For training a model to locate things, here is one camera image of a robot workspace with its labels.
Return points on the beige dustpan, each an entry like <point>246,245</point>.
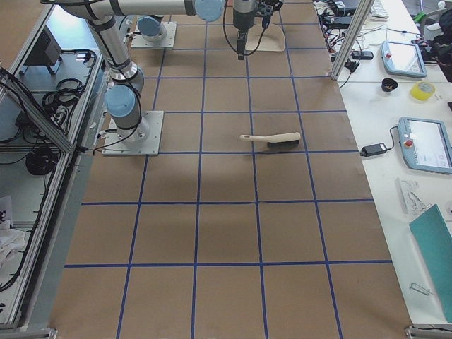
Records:
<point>273,39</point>

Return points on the beige hand brush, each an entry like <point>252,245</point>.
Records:
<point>282,139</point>

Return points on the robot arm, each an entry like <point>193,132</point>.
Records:
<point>243,20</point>
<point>100,16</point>

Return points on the black tape roll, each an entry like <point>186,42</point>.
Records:
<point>389,85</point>

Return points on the upper teach pendant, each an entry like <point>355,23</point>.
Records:
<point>403,59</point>

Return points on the teach pendant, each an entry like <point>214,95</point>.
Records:
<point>403,59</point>
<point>425,144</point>

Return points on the black power adapter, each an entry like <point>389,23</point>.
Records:
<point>374,149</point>

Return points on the yellow tape roll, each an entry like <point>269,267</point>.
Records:
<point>421,91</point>

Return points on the lower teach pendant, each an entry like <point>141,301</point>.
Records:
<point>425,144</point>

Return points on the green board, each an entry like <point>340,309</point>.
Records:
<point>434,242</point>

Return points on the crumpled white cloth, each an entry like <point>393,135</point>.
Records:
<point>12,241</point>

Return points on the aluminium frame post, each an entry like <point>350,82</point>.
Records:
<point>360,16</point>

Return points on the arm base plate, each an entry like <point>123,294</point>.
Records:
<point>144,141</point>
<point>157,36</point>

